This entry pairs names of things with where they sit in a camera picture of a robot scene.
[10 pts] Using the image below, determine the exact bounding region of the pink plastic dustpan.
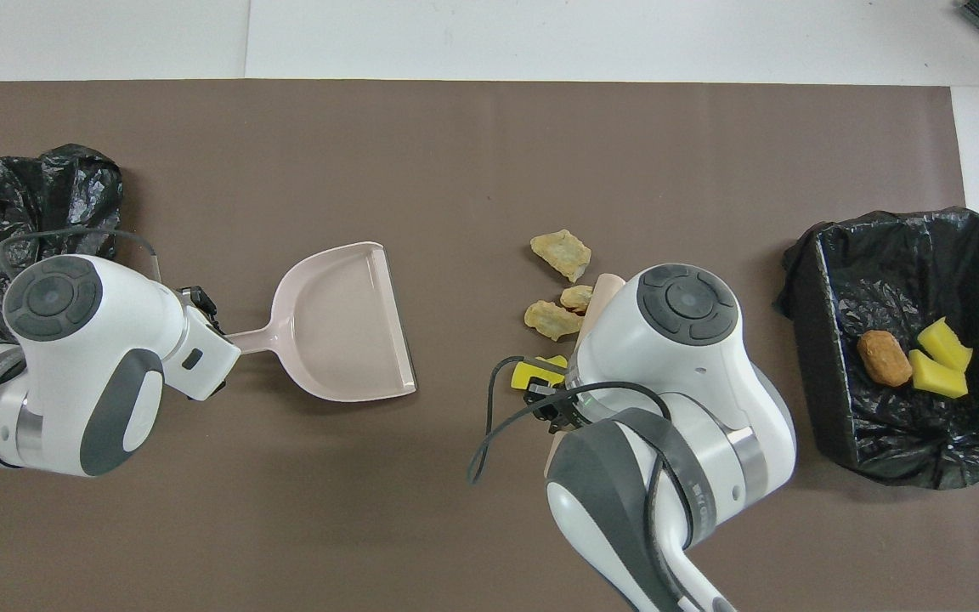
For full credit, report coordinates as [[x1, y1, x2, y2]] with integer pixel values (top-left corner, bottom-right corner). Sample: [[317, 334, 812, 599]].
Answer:
[[226, 241, 418, 402]]

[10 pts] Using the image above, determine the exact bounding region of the lumpy yellow sponge piece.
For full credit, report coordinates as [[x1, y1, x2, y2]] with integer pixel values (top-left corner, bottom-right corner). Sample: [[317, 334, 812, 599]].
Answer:
[[512, 355, 569, 390]]

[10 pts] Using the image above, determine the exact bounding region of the narrow yellow green sponge piece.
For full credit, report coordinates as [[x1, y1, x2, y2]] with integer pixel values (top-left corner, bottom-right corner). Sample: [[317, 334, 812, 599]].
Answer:
[[908, 349, 969, 400]]

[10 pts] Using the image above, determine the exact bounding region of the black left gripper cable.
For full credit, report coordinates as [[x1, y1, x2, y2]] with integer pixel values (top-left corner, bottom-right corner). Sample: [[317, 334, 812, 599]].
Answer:
[[0, 225, 164, 286]]

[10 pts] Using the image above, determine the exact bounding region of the brown table mat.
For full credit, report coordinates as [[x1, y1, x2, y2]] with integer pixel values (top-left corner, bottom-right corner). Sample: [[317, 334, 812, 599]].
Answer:
[[0, 79, 979, 612]]

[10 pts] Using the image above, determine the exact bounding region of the wide yellow green sponge piece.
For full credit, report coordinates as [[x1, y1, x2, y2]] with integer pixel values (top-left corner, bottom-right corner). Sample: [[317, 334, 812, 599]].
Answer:
[[917, 317, 973, 372]]

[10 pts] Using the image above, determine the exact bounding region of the open bin with black liner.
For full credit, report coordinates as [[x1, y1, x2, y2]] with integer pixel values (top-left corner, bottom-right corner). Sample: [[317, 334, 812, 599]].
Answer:
[[777, 207, 979, 490]]

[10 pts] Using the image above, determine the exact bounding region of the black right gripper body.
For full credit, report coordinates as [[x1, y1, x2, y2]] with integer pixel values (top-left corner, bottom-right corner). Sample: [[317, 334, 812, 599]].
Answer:
[[553, 395, 601, 436]]

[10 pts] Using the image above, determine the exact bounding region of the brown nugget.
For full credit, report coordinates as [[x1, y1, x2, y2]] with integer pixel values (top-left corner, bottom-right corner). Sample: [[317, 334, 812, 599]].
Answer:
[[857, 330, 914, 388]]

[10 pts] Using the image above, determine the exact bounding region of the beige hand brush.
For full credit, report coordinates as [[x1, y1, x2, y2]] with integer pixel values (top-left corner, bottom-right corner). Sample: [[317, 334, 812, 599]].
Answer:
[[543, 272, 626, 479]]

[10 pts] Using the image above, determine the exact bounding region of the covered black plastic bag bin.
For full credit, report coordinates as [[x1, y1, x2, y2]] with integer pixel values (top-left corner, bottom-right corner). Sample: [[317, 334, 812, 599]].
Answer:
[[0, 143, 125, 337]]

